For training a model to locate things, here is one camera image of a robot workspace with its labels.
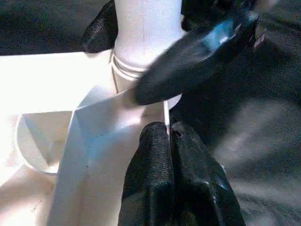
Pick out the black plastic mat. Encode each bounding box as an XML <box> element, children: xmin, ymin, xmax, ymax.
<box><xmin>0</xmin><ymin>0</ymin><xmax>301</xmax><ymax>226</ymax></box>

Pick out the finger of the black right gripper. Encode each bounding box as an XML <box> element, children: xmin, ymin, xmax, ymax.
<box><xmin>81</xmin><ymin>0</ymin><xmax>118</xmax><ymax>54</ymax></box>
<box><xmin>133</xmin><ymin>10</ymin><xmax>259</xmax><ymax>106</ymax></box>

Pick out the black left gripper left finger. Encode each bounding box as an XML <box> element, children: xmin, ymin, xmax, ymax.
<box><xmin>117</xmin><ymin>121</ymin><xmax>175</xmax><ymax>226</ymax></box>

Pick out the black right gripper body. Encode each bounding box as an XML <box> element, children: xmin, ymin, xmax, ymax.
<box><xmin>182</xmin><ymin>0</ymin><xmax>268</xmax><ymax>51</ymax></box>

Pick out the white plastic table leg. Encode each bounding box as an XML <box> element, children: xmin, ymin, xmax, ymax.
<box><xmin>110</xmin><ymin>0</ymin><xmax>186</xmax><ymax>92</ymax></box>

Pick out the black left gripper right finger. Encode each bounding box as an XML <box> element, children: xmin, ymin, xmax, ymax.
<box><xmin>170</xmin><ymin>121</ymin><xmax>245</xmax><ymax>226</ymax></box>

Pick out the white plastic table top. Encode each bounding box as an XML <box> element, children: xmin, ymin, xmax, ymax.
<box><xmin>0</xmin><ymin>48</ymin><xmax>183</xmax><ymax>226</ymax></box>

